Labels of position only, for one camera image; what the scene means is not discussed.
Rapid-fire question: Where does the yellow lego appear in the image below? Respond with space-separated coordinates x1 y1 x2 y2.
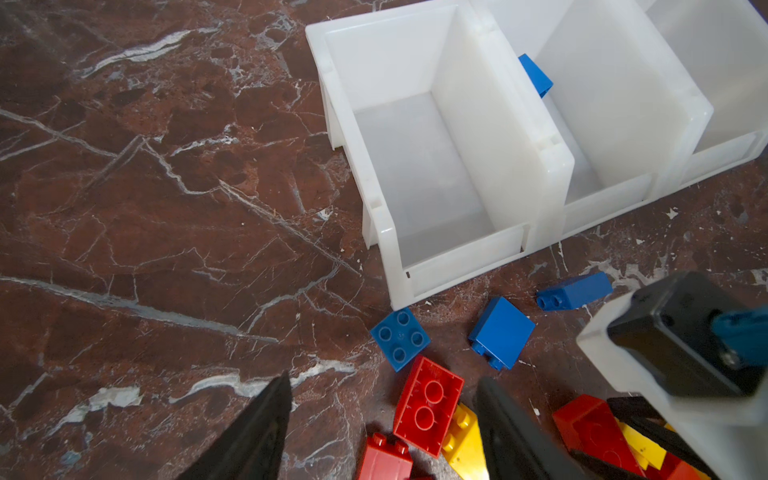
617 421 711 480
442 403 489 480

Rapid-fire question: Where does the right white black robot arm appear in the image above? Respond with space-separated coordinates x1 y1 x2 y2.
577 272 767 479

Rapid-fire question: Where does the middle white sorting bin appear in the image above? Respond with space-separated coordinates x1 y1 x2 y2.
483 1 714 238

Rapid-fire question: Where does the red lego stack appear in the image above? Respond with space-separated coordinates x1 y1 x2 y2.
357 432 413 480

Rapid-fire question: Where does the right white sorting bin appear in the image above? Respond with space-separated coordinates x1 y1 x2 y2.
639 0 767 188

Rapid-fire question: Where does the left white sorting bin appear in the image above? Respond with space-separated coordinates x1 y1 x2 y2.
305 1 574 310

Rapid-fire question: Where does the white sorting bin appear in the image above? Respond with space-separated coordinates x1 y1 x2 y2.
483 1 714 238
305 1 574 310
639 0 767 188

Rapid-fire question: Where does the blue lego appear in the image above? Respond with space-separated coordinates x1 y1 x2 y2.
518 54 553 98
468 297 535 371
536 272 613 311
370 308 431 372

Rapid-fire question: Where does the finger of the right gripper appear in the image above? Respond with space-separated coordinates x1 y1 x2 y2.
568 397 717 479

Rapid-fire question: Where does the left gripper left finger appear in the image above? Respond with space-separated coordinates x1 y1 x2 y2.
179 372 292 479

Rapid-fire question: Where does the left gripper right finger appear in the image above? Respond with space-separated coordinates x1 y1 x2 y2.
475 377 590 480

